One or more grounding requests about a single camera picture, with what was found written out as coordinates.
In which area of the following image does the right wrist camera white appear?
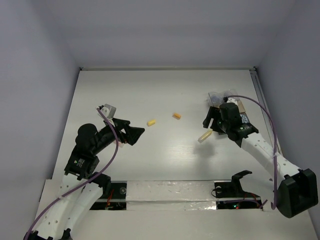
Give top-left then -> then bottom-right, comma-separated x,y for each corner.
223,96 -> 238,106

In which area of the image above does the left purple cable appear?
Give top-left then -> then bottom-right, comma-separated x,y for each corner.
23,107 -> 120,240

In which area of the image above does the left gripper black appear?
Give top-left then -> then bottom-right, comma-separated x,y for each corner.
92,116 -> 145,153

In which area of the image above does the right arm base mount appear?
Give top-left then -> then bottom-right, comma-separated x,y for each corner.
211,170 -> 263,210

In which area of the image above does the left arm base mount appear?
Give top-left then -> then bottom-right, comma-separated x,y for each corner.
90,181 -> 127,211

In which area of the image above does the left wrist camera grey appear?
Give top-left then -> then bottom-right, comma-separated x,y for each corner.
101,104 -> 117,119

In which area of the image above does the yellow highlighter marker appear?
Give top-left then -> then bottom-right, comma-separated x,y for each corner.
198,129 -> 213,143

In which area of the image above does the three-compartment desk organizer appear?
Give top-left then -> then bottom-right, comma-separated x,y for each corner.
207,89 -> 250,123

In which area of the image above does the yellow marker cap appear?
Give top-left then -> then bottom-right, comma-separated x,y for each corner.
147,119 -> 156,127

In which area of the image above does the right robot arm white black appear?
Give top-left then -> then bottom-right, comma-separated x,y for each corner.
202,102 -> 319,218

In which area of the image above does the blue patterned tape roll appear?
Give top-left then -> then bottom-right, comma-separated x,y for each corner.
240,114 -> 250,123

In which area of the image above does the light orange marker cap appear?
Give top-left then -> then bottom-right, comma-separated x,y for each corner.
173,113 -> 181,119

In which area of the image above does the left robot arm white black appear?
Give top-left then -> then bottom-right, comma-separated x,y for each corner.
24,118 -> 145,240

